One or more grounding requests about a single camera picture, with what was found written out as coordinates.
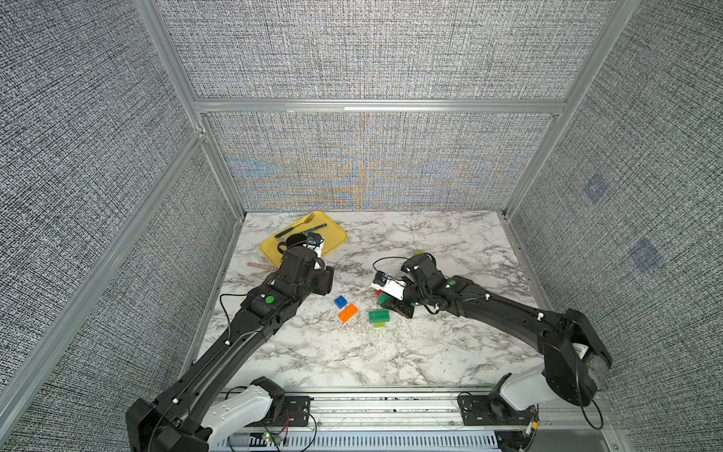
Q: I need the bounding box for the aluminium front rail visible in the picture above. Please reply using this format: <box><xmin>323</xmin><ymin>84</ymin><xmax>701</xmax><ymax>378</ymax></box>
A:
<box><xmin>148</xmin><ymin>389</ymin><xmax>622</xmax><ymax>433</ymax></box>

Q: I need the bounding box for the blue square lego brick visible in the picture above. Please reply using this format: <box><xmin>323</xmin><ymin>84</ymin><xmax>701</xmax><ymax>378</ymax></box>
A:
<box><xmin>334</xmin><ymin>296</ymin><xmax>348</xmax><ymax>309</ymax></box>

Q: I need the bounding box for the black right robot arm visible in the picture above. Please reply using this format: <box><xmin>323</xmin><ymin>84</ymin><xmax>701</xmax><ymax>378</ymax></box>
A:
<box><xmin>372</xmin><ymin>253</ymin><xmax>613</xmax><ymax>412</ymax></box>

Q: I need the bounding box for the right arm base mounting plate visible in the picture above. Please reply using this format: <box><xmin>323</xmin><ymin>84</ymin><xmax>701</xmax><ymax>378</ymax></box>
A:
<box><xmin>457</xmin><ymin>392</ymin><xmax>537</xmax><ymax>427</ymax></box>

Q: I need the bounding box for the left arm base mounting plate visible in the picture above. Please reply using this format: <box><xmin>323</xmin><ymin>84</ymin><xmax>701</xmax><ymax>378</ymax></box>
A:
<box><xmin>262</xmin><ymin>395</ymin><xmax>313</xmax><ymax>427</ymax></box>

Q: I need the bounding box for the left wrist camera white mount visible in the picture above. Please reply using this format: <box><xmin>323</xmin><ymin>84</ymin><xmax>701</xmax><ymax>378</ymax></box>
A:
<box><xmin>301</xmin><ymin>232</ymin><xmax>325</xmax><ymax>257</ymax></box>

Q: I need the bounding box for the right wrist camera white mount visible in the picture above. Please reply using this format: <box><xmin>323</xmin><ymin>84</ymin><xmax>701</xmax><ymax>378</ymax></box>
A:
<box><xmin>371</xmin><ymin>270</ymin><xmax>407</xmax><ymax>301</ymax></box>

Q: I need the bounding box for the black mug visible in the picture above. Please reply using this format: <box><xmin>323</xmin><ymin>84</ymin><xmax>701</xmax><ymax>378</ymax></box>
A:
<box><xmin>277</xmin><ymin>233</ymin><xmax>308</xmax><ymax>254</ymax></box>

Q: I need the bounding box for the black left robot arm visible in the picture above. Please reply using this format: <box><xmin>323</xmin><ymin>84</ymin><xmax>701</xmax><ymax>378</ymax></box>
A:
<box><xmin>125</xmin><ymin>246</ymin><xmax>334</xmax><ymax>451</ymax></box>

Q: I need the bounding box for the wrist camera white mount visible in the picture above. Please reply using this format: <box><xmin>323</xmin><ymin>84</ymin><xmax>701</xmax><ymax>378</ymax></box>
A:
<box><xmin>371</xmin><ymin>270</ymin><xmax>407</xmax><ymax>301</ymax></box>
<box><xmin>301</xmin><ymin>232</ymin><xmax>325</xmax><ymax>257</ymax></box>

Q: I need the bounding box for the orange long lego brick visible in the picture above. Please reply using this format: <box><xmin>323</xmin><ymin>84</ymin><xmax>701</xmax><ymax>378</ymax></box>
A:
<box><xmin>337</xmin><ymin>304</ymin><xmax>359</xmax><ymax>324</ymax></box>

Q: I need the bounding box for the pink handled fork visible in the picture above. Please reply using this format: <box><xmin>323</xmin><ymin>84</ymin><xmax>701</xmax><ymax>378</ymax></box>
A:
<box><xmin>247</xmin><ymin>262</ymin><xmax>276</xmax><ymax>271</ymax></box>

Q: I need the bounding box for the green handled knife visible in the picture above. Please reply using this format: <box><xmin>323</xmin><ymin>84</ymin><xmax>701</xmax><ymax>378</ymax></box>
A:
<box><xmin>299</xmin><ymin>223</ymin><xmax>327</xmax><ymax>235</ymax></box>

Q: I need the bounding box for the yellow plastic tray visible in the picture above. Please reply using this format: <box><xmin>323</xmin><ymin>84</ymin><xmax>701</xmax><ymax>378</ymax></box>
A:
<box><xmin>260</xmin><ymin>211</ymin><xmax>348</xmax><ymax>269</ymax></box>

